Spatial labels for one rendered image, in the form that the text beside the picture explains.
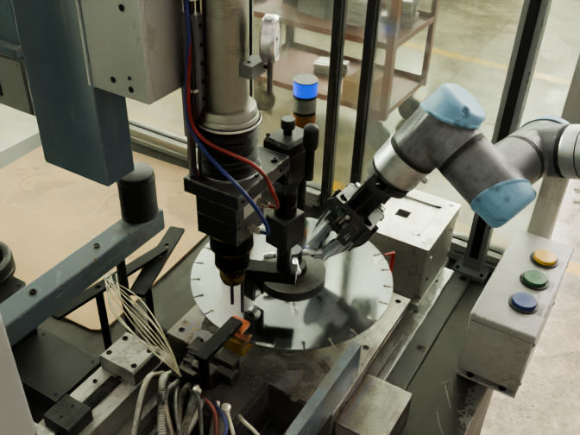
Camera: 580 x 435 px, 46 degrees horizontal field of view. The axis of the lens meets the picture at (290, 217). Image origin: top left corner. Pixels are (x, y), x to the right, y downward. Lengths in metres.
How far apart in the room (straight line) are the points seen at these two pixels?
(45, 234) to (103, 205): 0.15
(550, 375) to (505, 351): 1.21
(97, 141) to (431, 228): 0.73
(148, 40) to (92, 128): 0.16
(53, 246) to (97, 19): 0.88
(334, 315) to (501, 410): 1.27
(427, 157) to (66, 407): 0.62
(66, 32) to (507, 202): 0.56
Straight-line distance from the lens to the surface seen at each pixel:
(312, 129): 0.84
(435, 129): 0.91
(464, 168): 0.90
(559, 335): 2.56
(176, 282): 1.41
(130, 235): 1.06
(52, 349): 1.21
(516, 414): 2.26
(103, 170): 0.84
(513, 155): 0.93
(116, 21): 0.72
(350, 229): 0.98
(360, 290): 1.09
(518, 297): 1.21
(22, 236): 1.60
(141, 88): 0.73
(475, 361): 1.24
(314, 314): 1.05
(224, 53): 0.74
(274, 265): 1.01
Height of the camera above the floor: 1.67
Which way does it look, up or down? 36 degrees down
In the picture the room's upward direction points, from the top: 2 degrees clockwise
